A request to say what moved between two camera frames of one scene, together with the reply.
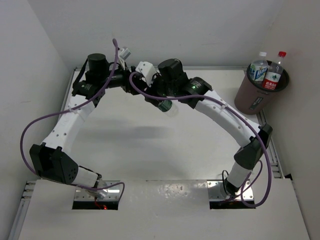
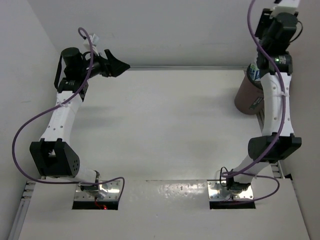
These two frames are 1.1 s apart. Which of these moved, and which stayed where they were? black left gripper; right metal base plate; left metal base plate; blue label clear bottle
Moved: black left gripper
Stayed: blue label clear bottle; left metal base plate; right metal base plate
